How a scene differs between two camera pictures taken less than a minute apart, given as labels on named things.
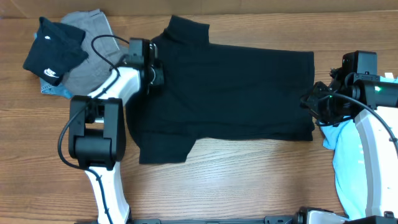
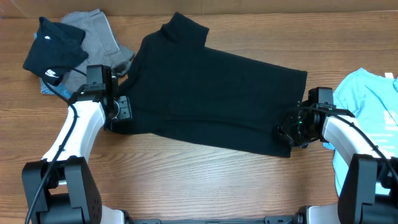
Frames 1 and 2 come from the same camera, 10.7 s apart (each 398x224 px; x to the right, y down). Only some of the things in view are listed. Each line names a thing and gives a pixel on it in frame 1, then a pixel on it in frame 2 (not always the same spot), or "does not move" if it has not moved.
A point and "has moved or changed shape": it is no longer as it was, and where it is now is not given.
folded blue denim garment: (61, 91) does not move
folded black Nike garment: (56, 50) does not move
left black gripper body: (157, 74) -> (124, 108)
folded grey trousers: (103, 50) does not move
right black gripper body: (315, 101) -> (286, 129)
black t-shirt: (215, 91) has moved or changed shape
